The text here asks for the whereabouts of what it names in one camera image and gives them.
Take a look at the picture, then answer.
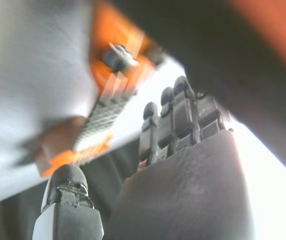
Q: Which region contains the thick black cable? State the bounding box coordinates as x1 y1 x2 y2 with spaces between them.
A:
110 0 286 151

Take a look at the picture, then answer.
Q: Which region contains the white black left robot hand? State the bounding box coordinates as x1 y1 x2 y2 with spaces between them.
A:
31 74 258 240

